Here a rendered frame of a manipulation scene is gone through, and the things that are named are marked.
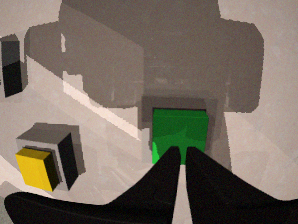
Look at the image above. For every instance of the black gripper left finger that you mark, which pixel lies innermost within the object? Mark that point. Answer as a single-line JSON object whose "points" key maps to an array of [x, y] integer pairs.
{"points": [[150, 201]]}

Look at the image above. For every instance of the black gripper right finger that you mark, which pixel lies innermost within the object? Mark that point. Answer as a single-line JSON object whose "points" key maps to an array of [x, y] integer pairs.
{"points": [[217, 196]]}

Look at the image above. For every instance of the yellow button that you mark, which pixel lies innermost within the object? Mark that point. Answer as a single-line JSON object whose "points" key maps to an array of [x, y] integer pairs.
{"points": [[46, 159]]}

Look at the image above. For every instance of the green square button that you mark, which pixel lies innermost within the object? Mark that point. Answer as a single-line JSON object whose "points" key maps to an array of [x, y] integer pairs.
{"points": [[179, 117]]}

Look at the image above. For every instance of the red button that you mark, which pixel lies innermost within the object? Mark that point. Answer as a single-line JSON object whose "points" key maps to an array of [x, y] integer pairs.
{"points": [[10, 75]]}

